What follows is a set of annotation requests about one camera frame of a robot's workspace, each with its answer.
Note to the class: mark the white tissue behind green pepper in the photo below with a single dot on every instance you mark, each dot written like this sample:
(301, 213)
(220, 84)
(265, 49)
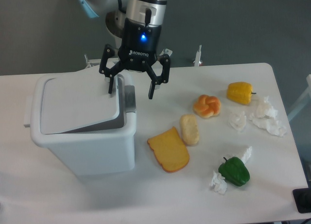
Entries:
(243, 154)

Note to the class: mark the large crumpled white tissue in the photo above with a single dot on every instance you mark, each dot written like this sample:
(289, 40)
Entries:
(265, 117)

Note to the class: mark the orange knotted bread roll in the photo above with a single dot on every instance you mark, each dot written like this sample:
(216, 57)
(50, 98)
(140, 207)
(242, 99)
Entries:
(207, 106)

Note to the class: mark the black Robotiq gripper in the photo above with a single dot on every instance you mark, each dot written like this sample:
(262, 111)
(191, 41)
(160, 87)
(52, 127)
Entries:
(138, 53)

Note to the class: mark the small crumpled white tissue front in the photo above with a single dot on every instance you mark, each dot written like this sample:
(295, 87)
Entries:
(218, 183)

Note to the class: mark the white chair frame right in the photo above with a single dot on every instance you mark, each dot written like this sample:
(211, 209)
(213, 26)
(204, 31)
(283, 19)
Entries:
(301, 101)

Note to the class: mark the crumpled white tissue centre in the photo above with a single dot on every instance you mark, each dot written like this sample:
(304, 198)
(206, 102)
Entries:
(237, 120)

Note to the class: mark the black device at table edge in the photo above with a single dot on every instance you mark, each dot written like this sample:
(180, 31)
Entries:
(302, 198)

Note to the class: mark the yellow bell pepper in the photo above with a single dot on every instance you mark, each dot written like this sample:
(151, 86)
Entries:
(240, 92)

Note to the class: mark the white trash can lid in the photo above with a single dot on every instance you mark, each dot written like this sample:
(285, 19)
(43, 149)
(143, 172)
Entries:
(80, 103)

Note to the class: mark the orange toast slice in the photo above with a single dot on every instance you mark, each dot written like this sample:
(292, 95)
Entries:
(169, 150)

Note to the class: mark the green bell pepper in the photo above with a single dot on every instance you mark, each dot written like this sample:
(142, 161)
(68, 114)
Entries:
(234, 171)

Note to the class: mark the white trash can body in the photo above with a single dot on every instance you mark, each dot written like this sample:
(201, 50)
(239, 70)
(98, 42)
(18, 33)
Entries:
(88, 153)

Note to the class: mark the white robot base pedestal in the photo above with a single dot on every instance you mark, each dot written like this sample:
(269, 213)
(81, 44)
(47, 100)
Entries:
(196, 62)

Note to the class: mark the pale oblong bread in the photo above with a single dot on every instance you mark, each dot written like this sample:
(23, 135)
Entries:
(189, 129)

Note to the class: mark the grey trash can latch button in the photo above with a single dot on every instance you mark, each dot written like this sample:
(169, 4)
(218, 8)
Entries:
(130, 98)

